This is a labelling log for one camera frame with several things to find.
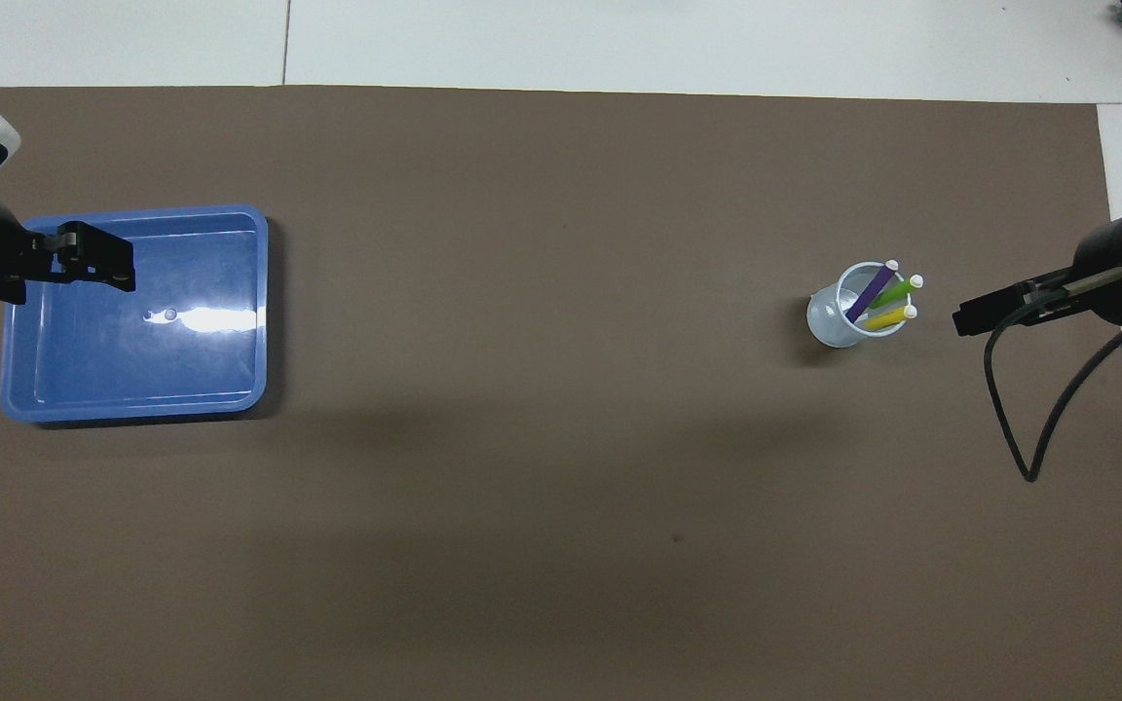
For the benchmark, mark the purple pen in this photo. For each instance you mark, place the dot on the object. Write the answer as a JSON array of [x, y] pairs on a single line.
[[873, 290]]

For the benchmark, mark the translucent pale blue cup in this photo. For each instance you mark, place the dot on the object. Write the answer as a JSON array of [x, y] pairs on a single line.
[[829, 321]]

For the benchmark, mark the yellow pen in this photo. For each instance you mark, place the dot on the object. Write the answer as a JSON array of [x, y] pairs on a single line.
[[890, 316]]

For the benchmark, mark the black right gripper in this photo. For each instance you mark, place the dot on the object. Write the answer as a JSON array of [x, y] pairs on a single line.
[[1106, 268]]

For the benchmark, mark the brown table mat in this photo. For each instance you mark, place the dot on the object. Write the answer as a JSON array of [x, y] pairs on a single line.
[[542, 389]]

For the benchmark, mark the green pen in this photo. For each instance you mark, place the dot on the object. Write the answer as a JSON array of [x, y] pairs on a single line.
[[897, 291]]

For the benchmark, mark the blue plastic tray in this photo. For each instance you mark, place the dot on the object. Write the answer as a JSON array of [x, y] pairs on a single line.
[[132, 350]]

